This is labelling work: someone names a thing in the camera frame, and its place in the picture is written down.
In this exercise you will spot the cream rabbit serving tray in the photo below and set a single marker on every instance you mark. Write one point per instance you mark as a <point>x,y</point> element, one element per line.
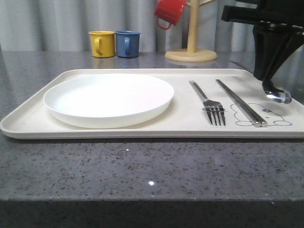
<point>184,117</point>

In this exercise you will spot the silver metal spoon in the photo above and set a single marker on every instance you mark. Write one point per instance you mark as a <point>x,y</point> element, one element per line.
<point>276,94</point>

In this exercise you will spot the blue enamel mug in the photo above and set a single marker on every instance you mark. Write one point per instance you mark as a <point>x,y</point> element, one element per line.
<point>127,43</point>

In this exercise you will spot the grey pleated curtain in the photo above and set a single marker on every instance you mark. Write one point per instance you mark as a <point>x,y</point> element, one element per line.
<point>63,25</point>

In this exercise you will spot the yellow enamel mug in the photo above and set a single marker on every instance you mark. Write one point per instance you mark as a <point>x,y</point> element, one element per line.
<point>102,43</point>

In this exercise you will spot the white round plate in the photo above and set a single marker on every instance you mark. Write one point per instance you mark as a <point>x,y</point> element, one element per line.
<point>106,101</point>

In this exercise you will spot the silver metal fork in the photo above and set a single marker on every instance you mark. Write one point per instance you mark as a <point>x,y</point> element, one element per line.
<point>214,109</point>

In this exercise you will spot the red enamel mug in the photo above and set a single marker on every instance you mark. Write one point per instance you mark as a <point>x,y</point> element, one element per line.
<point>169,11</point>

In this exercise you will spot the silver metal chopstick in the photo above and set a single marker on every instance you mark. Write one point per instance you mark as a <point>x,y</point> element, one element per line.
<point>240,107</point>
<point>245,108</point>

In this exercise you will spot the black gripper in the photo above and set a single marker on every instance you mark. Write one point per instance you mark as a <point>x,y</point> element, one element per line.
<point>278,31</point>

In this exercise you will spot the wooden mug tree stand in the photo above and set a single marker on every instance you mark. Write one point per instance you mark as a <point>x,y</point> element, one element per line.
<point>192,53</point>

